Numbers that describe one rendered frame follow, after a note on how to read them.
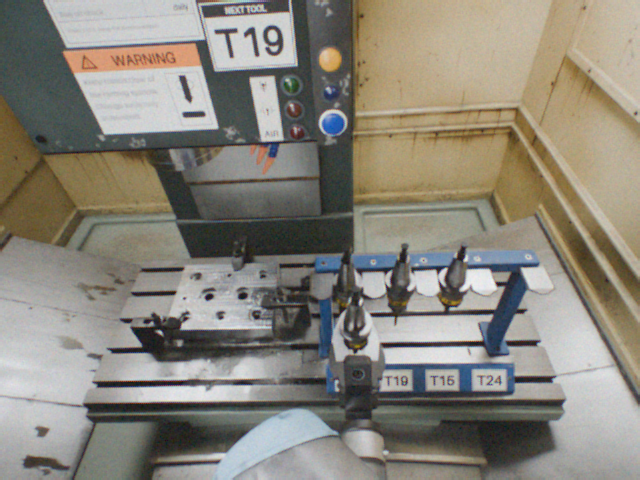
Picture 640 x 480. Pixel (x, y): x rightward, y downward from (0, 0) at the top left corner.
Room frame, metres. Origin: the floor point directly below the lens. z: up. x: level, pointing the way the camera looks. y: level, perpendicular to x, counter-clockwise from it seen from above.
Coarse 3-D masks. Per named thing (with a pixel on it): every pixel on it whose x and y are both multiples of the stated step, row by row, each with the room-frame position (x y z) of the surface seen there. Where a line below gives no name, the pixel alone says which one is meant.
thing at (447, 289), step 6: (444, 270) 0.54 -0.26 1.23; (468, 276) 0.52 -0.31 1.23; (444, 282) 0.51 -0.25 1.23; (468, 282) 0.50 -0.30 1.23; (444, 288) 0.50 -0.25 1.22; (450, 288) 0.49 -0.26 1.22; (456, 288) 0.49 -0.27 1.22; (462, 288) 0.49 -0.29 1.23; (468, 288) 0.49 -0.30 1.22; (444, 294) 0.49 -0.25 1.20; (456, 294) 0.49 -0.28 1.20; (462, 294) 0.49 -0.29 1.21
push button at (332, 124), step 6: (330, 114) 0.48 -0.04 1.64; (336, 114) 0.47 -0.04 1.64; (324, 120) 0.47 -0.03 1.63; (330, 120) 0.47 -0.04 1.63; (336, 120) 0.47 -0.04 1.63; (342, 120) 0.47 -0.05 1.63; (324, 126) 0.47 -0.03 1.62; (330, 126) 0.47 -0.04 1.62; (336, 126) 0.47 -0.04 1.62; (342, 126) 0.47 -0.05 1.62; (330, 132) 0.47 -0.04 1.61; (336, 132) 0.47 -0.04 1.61
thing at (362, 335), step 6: (342, 312) 0.46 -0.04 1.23; (366, 312) 0.45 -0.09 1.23; (342, 318) 0.44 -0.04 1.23; (366, 318) 0.44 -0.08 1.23; (342, 324) 0.43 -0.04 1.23; (366, 324) 0.43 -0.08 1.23; (342, 330) 0.42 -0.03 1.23; (348, 330) 0.42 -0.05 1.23; (366, 330) 0.41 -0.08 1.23; (342, 336) 0.42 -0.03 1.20; (348, 336) 0.41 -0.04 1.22; (354, 336) 0.41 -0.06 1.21; (360, 336) 0.40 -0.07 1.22; (366, 336) 0.41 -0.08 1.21; (360, 342) 0.40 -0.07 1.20
